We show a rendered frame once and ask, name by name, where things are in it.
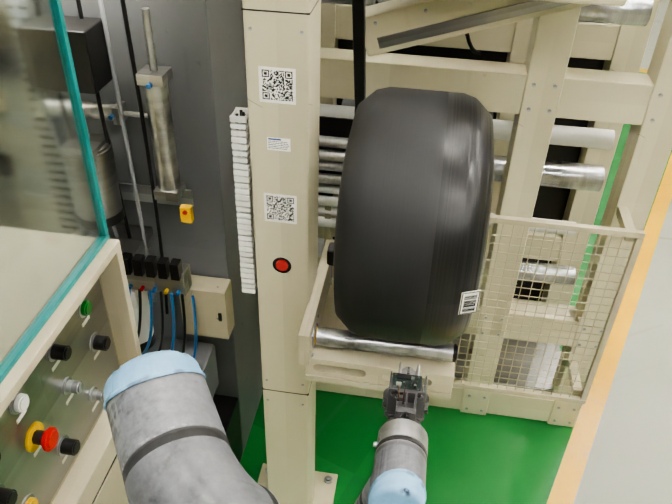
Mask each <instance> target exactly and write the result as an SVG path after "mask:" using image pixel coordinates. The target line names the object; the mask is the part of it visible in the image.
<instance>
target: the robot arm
mask: <svg viewBox="0 0 672 504"><path fill-rule="evenodd" d="M408 370H409V371H408ZM392 372H393V371H391V375H390V383H389V387H388V388H386V389H385V390H384V392H383V403H382V408H386V410H385V413H384V415H385V416H386V417H387V418H388V420H387V421H386V423H385V424H383V425H382V426H381V428H380V430H379V432H378V439H377V442H373V447H376V452H375V458H374V466H373V471H372V474H371V477H370V478H369V480H368V482H367V483H366V485H365V487H364V488H363V490H362V491H361V493H360V495H359V497H358V498H357V500H356V502H355V503H354V504H425V503H426V489H425V487H426V466H427V454H428V435H427V432H426V431H425V429H424V428H423V427H422V426H421V424H420V422H422V421H424V417H425V416H424V415H423V414H428V404H429V396H428V394H427V376H426V378H425V386H424V390H423V383H422V376H419V373H420V365H419V364H418V366H417V369H416V371H415V370H414V369H413V368H412V367H408V366H406V367H405V368H403V369H402V362H400V363H399V369H398V373H395V372H394V373H393V374H392ZM103 395H104V404H103V406H104V410H105V411H106V412H107V416H108V420H109V424H110V428H111V432H112V436H113V441H114V445H115V449H116V453H117V457H118V461H119V466H120V470H121V474H122V478H123V482H124V486H125V492H126V496H127V499H128V502H129V504H280V503H279V501H278V499H277V498H276V497H275V496H274V494H273V493H272V492H271V491H270V490H268V489H267V488H266V487H264V486H262V485H260V484H258V483H256V482H255V481H254V480H253V479H252V478H251V477H250V475H249V474H248V473H247V472H246V471H245V469H244V468H243V467H242V465H241V464H240V463H239V461H238V460H237V458H236V456H235V455H234V453H233V451H232V449H231V446H230V444H229V441H228V438H227V435H226V433H225V430H224V428H223V425H222V422H221V420H220V417H219V414H218V412H217V409H216V407H215V404H214V401H213V399H212V396H211V393H210V391H209V388H208V386H207V383H206V376H205V373H204V372H203V371H201V369H200V366H199V364H198V362H197V361H196V360H195V359H194V358H193V357H191V356H190V355H188V354H186V353H180V352H178V351H171V350H166V351H156V352H151V353H147V354H144V355H141V356H138V357H136V358H133V359H131V360H130V361H128V362H126V363H124V364H123V365H121V366H120V368H119V369H118V370H116V371H114V372H113V373H112V374H111V376H110V377H109V378H108V380H107V382H106V384H105V386H104V391H103Z"/></svg>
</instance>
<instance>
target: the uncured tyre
mask: <svg viewBox="0 0 672 504"><path fill-rule="evenodd" d="M493 177H494V130H493V119H492V115H491V114H490V113H489V112H488V111H487V109H486V108H485V107H484V106H483V105H482V104H481V102H480V101H479V100H478V99H477V98H475V97H473V96H470V95H468V94H465V93H459V92H447V91H435V90H424V89H412V88H400V87H386V88H381V89H377V90H376V91H374V92H373V93H372V94H370V95H369V96H368V97H367V98H365V99H364V100H363V101H362V102H360V103H359V104H358V106H357V109H356V112H355V115H354V119H353V122H352V126H351V130H350V134H349V138H348V143H347V147H346V152H345V157H344V163H343V169H342V175H341V182H340V190H339V198H338V206H337V216H336V227H335V240H334V259H333V282H334V305H335V312H336V315H337V317H338V318H339V319H340V320H341V321H342V323H343V324H344V325H345V326H346V327H347V328H348V330H349V331H350V332H351V333H354V334H356V335H359V336H361V337H364V338H371V339H379V340H387V341H395V342H403V343H411V344H419V345H427V346H440V345H447V344H449V343H450V342H452V341H453V340H454V339H456V338H457V337H459V336H460V335H461V334H463V333H464V332H466V330H467V328H468V326H469V323H470V320H471V316H472V313H469V314H462V315H458V311H459V306H460V300H461V295H462V292H468V291H475V290H479V286H480V281H481V276H482V270H483V265H484V259H485V252H486V245H487V238H488V230H489V222H490V213H491V203H492V192H493Z"/></svg>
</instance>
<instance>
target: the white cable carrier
mask: <svg viewBox="0 0 672 504"><path fill-rule="evenodd" d="M245 114H246V115H245ZM230 122H231V124H230V127H231V128H232V130H231V135H232V137H231V142H233V143H232V144H231V145H232V149H233V151H232V154H233V155H234V156H233V162H234V163H233V168H234V170H233V173H234V181H236V182H235V187H236V188H235V193H236V194H235V199H236V201H235V202H236V206H237V207H236V211H238V212H237V217H238V218H237V223H238V224H237V228H238V234H239V235H238V239H239V241H238V242H239V251H240V252H239V254H240V261H241V262H240V267H241V268H240V271H241V277H242V278H241V282H242V292H245V293H253V294H255V292H256V289H257V287H258V286H257V267H256V248H255V229H254V210H253V192H252V173H251V154H250V135H249V116H248V108H243V107H235V110H234V112H233V113H232V115H230ZM235 122H236V123H235ZM235 129H236V130H235Z"/></svg>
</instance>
